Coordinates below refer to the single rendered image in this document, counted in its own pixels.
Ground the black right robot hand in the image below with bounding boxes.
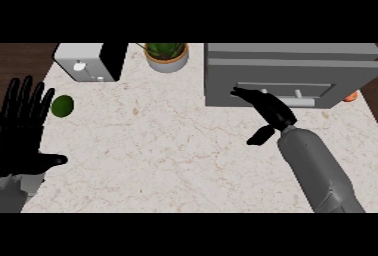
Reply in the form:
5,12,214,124
229,86,298,146

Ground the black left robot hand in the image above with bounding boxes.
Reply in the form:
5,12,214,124
0,75,70,177

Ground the potted green plant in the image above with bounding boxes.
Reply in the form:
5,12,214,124
136,43,191,74

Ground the grey drawer front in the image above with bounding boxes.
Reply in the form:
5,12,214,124
204,58,378,110

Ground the orange fruit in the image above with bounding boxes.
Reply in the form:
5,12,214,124
343,90,360,103

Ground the white and black appliance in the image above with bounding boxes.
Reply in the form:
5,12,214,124
52,43,130,83

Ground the grey drawer cabinet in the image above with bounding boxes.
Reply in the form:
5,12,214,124
204,43,378,110

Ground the green avocado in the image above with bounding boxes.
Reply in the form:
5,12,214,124
50,94,75,119

